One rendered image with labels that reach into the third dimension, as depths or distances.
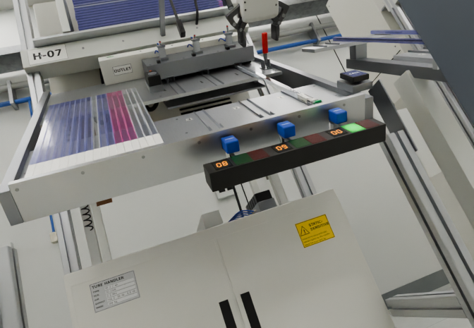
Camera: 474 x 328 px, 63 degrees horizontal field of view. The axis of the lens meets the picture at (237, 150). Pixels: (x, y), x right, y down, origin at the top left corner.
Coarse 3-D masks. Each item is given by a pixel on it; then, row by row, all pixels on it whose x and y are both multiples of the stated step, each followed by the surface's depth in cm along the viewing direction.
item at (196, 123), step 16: (272, 96) 90; (288, 96) 89; (320, 96) 86; (336, 96) 84; (208, 112) 86; (224, 112) 84; (240, 112) 83; (256, 112) 82; (272, 112) 78; (160, 128) 80; (176, 128) 79; (192, 128) 78; (208, 128) 76
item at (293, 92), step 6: (240, 66) 118; (246, 72) 114; (252, 72) 110; (258, 78) 106; (264, 78) 102; (270, 78) 101; (270, 84) 99; (276, 84) 95; (282, 84) 95; (282, 90) 93; (288, 90) 89; (294, 90) 88; (294, 96) 87; (312, 102) 80; (318, 102) 79
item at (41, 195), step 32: (352, 96) 76; (224, 128) 69; (256, 128) 71; (320, 128) 76; (96, 160) 64; (128, 160) 65; (160, 160) 67; (192, 160) 69; (32, 192) 61; (64, 192) 63; (96, 192) 65; (128, 192) 67
